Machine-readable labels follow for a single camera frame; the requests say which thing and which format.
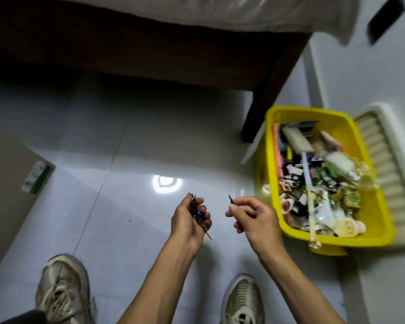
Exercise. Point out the yellow card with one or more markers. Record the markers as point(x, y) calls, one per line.
point(351, 229)

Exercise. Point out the green white small box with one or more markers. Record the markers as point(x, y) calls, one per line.
point(36, 177)

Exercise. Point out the person's left forearm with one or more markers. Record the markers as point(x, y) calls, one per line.
point(162, 283)

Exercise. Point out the white skirting board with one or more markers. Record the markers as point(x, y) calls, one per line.
point(313, 77)

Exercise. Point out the scatter of black hairpins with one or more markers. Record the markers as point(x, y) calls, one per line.
point(193, 207)

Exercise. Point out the person's shoe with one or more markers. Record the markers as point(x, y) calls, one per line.
point(243, 300)
point(62, 286)

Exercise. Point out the white bin lid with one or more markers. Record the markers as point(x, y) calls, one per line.
point(388, 165)

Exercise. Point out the clear bag of floss picks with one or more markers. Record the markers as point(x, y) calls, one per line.
point(341, 163)

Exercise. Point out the green yellow tea sachet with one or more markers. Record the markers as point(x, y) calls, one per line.
point(352, 199)

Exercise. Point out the brown cardboard panel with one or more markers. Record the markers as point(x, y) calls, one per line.
point(6, 205)

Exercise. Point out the person's right shoe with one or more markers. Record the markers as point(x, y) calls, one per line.
point(243, 300)

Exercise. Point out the person's left hand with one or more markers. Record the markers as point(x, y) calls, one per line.
point(185, 227)

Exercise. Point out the yellow plastic bin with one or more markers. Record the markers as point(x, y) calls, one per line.
point(374, 215)

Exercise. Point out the pink white bunny packet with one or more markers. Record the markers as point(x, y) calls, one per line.
point(330, 141)

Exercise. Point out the black wall socket plate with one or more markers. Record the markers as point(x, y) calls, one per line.
point(386, 18)

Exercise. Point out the dark wooden bed frame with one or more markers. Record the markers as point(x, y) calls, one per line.
point(138, 47)

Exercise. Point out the person's right hand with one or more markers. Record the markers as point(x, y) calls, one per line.
point(260, 227)

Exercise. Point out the orange pencil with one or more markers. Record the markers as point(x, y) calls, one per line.
point(276, 151)

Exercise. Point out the person's right forearm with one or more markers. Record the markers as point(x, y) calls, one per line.
point(300, 290)

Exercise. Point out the white sponge block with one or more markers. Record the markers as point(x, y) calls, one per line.
point(297, 139)

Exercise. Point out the person's left shoe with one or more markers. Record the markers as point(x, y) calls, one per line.
point(62, 286)

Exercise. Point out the person's dark trousers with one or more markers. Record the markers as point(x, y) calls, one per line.
point(23, 317)

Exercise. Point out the wooden chopsticks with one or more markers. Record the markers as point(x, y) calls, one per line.
point(310, 205)

